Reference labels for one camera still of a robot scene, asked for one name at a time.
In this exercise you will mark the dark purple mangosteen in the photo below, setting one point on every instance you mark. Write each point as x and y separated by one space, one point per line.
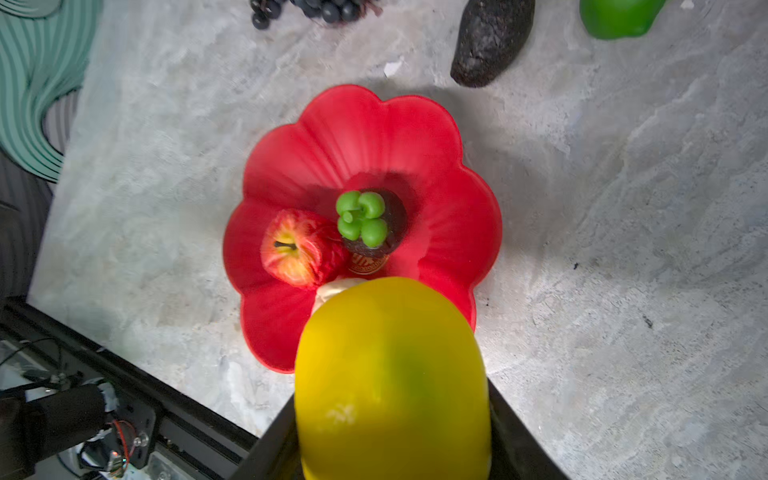
372 223

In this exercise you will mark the dark avocado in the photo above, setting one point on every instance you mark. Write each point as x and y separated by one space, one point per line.
491 35

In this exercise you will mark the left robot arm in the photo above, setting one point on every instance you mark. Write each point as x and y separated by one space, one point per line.
32 431

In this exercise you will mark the large yellow lemon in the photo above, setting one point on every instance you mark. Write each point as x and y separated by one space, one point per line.
390 384

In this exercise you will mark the beige pear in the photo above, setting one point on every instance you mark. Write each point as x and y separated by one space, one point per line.
327 291

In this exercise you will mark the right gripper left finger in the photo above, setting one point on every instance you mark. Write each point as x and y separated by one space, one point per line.
275 455

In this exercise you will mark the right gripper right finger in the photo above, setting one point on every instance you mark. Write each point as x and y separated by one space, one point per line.
516 454

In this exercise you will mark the red apple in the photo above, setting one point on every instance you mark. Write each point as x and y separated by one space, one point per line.
302 249

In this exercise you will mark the red flower-shaped fruit bowl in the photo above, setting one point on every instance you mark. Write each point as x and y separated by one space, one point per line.
347 138

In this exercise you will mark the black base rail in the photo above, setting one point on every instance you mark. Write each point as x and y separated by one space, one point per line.
195 439

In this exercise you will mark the green lime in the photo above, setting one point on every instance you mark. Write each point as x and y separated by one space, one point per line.
615 19

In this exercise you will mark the black grape bunch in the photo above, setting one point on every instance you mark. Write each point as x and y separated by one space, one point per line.
334 13

